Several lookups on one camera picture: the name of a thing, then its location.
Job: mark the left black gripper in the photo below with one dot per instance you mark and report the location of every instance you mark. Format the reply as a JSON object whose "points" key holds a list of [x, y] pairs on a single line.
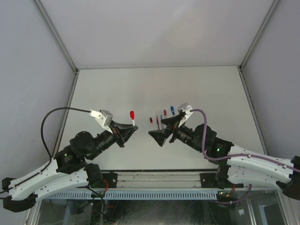
{"points": [[117, 135]]}

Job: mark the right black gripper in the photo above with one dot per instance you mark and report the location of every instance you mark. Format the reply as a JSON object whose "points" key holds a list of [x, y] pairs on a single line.
{"points": [[170, 131]]}

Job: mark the red pen cap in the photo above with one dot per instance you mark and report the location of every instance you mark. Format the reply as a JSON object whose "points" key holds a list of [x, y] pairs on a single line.
{"points": [[132, 115]]}

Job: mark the white marker blue end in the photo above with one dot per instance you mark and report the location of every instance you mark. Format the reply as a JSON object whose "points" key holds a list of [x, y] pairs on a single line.
{"points": [[172, 110]]}

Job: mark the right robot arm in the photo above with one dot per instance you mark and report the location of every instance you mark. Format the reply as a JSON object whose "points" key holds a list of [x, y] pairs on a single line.
{"points": [[236, 165]]}

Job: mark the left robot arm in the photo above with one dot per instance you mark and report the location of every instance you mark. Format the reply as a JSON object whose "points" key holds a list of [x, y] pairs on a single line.
{"points": [[71, 167]]}

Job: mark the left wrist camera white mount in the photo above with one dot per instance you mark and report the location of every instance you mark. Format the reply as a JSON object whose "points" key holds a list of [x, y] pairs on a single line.
{"points": [[103, 118]]}

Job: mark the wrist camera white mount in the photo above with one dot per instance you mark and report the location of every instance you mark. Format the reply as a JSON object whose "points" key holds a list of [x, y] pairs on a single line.
{"points": [[185, 111], [103, 118]]}

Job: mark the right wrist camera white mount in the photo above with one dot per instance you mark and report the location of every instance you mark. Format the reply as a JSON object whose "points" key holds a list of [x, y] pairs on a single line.
{"points": [[185, 111]]}

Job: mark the aluminium rail frame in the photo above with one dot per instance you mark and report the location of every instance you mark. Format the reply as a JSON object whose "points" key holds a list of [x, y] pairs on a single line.
{"points": [[128, 181]]}

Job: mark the perforated blue cable tray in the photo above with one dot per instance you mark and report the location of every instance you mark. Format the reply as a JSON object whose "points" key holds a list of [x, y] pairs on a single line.
{"points": [[137, 195]]}

